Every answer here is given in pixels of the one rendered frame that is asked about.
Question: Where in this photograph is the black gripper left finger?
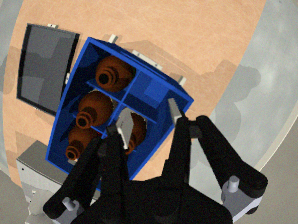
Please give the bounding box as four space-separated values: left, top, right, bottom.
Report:
43 108 134 224

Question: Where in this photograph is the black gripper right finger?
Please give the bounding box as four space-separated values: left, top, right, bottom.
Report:
151 98 268 224

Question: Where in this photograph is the blue plastic crate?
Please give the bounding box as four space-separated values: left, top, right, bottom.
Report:
45 37 194 180

